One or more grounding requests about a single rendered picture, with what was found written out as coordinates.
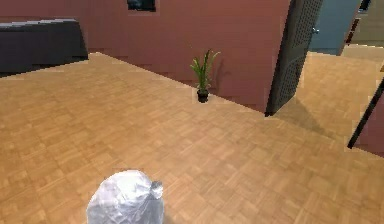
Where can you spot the green house plant black pot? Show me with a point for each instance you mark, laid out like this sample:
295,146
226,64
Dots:
202,76

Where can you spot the white tied garbage bag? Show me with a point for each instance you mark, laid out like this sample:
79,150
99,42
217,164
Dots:
126,200

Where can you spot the dark grey room door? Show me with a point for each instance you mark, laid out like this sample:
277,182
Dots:
293,56

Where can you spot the blue room door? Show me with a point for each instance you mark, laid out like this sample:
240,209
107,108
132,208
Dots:
331,26

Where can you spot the dark framed wall picture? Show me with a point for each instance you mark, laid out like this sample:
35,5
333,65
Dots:
141,4

